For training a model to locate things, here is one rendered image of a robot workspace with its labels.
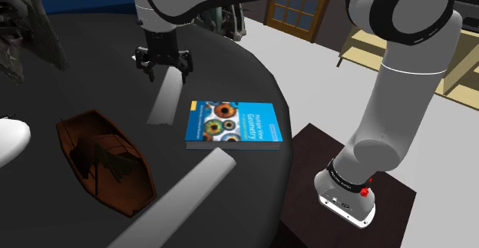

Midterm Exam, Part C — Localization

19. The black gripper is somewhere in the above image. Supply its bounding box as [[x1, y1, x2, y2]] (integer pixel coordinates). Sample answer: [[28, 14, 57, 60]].
[[134, 29, 194, 86]]

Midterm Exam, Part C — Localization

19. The dark round table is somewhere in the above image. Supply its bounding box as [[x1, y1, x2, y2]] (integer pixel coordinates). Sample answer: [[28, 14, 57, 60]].
[[0, 12, 295, 248]]

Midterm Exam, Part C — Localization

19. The blue book with eye pictures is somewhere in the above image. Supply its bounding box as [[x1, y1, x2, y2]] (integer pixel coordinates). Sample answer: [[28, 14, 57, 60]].
[[184, 100, 284, 151]]

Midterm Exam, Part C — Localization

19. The brown wooden boat model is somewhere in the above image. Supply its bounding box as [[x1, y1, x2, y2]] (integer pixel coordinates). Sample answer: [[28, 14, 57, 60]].
[[55, 108, 158, 219]]

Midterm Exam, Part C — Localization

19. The wooden door with window panes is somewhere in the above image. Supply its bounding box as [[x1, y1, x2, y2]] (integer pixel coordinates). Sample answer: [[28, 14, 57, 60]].
[[263, 0, 332, 45]]

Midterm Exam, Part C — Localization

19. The dark grey jagged figure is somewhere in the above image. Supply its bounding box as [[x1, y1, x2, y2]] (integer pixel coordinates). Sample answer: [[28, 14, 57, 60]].
[[0, 0, 71, 86]]

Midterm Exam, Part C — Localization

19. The white rounded object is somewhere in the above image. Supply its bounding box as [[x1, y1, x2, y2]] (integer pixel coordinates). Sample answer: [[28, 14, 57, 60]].
[[0, 117, 32, 170]]

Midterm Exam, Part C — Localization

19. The pale yellow shelf unit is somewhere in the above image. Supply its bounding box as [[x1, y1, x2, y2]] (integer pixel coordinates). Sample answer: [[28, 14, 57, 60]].
[[335, 25, 479, 111]]

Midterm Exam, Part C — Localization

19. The dark robot stand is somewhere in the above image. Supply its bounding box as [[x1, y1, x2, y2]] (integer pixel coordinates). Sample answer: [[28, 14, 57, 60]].
[[278, 122, 418, 248]]

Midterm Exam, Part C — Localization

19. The grey-green metal frame object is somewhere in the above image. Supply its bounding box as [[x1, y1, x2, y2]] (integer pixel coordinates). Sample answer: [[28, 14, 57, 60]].
[[193, 2, 246, 43]]

